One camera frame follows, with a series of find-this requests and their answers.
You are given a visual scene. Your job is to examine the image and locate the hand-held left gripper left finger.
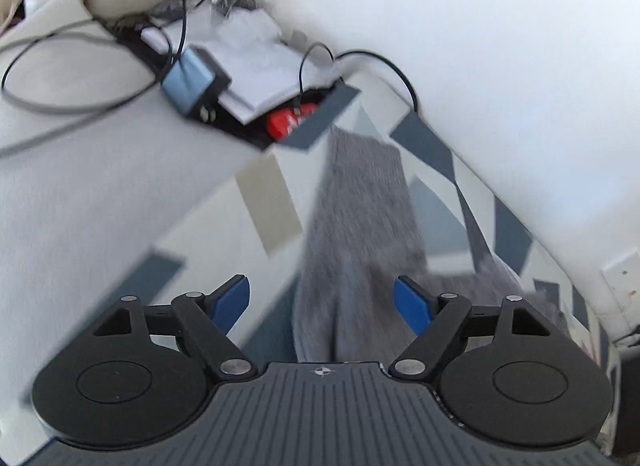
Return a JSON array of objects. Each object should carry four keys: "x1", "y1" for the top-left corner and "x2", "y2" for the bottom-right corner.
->
[{"x1": 92, "y1": 273, "x2": 253, "y2": 380}]

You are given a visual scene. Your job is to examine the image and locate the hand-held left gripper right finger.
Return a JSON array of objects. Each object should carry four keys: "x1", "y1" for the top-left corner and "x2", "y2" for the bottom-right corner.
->
[{"x1": 389, "y1": 275, "x2": 551, "y2": 381}]

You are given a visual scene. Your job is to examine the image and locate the grey knit sweater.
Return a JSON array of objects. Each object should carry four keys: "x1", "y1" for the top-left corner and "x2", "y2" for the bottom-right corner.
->
[{"x1": 292, "y1": 126, "x2": 571, "y2": 364}]

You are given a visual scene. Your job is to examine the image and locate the geometric patterned tablecloth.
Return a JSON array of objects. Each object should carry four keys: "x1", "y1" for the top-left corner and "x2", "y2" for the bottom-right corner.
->
[{"x1": 20, "y1": 83, "x2": 623, "y2": 397}]

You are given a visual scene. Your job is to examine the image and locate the red packet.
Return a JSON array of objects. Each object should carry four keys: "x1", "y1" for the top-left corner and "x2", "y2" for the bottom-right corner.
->
[{"x1": 265, "y1": 103, "x2": 321, "y2": 141}]

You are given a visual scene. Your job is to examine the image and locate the blue grey charger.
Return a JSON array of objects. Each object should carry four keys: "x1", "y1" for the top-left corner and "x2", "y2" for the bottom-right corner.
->
[{"x1": 160, "y1": 46, "x2": 233, "y2": 124}]

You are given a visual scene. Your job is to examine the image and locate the white papers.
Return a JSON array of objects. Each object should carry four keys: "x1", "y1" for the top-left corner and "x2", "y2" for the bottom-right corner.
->
[{"x1": 192, "y1": 10, "x2": 346, "y2": 124}]

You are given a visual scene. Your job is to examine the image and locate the black cabinet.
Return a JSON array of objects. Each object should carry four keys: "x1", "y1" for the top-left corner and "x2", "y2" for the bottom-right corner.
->
[{"x1": 607, "y1": 341, "x2": 640, "y2": 457}]

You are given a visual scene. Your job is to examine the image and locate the white wall socket strip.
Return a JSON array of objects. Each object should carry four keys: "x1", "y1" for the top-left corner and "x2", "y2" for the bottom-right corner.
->
[{"x1": 597, "y1": 251, "x2": 640, "y2": 317}]

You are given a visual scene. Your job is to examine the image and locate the thick black cable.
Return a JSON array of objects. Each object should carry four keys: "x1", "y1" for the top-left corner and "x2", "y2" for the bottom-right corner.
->
[{"x1": 297, "y1": 40, "x2": 421, "y2": 114}]

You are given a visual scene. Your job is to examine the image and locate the thin black cable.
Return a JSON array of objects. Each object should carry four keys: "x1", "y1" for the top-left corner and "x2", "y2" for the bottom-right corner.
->
[{"x1": 0, "y1": 0, "x2": 251, "y2": 157}]

